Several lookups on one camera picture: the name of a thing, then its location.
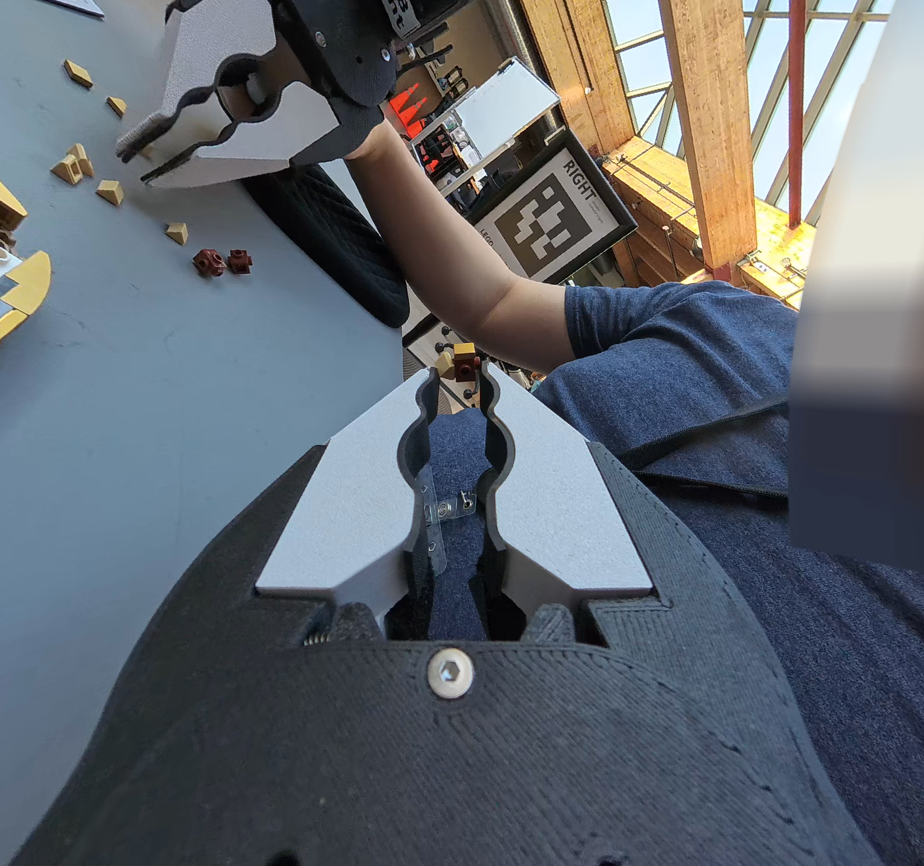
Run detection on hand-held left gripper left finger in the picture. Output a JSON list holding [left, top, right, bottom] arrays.
[[255, 367, 443, 642]]

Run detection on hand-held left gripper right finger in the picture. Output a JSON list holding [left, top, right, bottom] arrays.
[[476, 363, 655, 642]]

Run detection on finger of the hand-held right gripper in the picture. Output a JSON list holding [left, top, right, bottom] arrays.
[[114, 0, 281, 163], [139, 81, 342, 191]]

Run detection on group of tan lego pieces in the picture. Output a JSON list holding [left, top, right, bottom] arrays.
[[49, 58, 190, 246]]

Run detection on person's right forearm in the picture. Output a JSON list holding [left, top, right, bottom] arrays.
[[343, 119, 578, 376]]

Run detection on partly built lego model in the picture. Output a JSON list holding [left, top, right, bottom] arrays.
[[0, 180, 53, 342]]

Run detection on clear badge holder clip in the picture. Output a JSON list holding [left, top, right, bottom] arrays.
[[415, 462, 481, 578]]

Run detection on black quilted wrist rest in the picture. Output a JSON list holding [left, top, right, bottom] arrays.
[[242, 162, 412, 329]]

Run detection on white rolling whiteboard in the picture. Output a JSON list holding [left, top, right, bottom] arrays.
[[451, 56, 563, 153]]

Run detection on black framed marker sign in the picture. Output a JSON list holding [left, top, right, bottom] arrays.
[[468, 130, 640, 286]]

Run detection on black lanyard strap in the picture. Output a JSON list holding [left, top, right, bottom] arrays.
[[617, 397, 791, 499]]

